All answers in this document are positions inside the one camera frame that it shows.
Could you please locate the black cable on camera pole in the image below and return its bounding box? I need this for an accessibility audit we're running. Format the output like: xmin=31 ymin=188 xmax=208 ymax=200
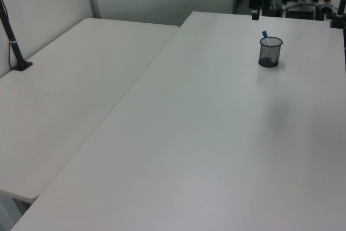
xmin=0 ymin=0 xmax=14 ymax=70

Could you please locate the black camera stand clamp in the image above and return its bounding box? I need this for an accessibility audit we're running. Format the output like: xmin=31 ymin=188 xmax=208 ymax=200
xmin=329 ymin=0 xmax=346 ymax=29

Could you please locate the black mesh pen cup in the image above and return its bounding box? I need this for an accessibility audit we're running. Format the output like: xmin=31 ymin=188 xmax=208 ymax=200
xmin=258 ymin=36 xmax=283 ymax=68

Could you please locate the black camera pole with base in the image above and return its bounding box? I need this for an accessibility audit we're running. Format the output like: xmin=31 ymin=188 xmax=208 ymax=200
xmin=0 ymin=0 xmax=34 ymax=72

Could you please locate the blue capped white marker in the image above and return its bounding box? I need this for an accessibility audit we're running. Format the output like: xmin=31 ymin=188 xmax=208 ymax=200
xmin=261 ymin=30 xmax=274 ymax=63

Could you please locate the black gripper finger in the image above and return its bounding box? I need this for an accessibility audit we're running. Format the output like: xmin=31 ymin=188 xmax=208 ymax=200
xmin=259 ymin=0 xmax=271 ymax=17
xmin=249 ymin=0 xmax=260 ymax=21

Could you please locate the white side table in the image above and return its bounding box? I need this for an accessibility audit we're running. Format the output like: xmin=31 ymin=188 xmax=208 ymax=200
xmin=0 ymin=17 xmax=181 ymax=204

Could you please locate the black box device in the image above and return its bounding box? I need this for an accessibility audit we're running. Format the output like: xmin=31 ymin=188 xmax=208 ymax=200
xmin=285 ymin=3 xmax=317 ymax=21

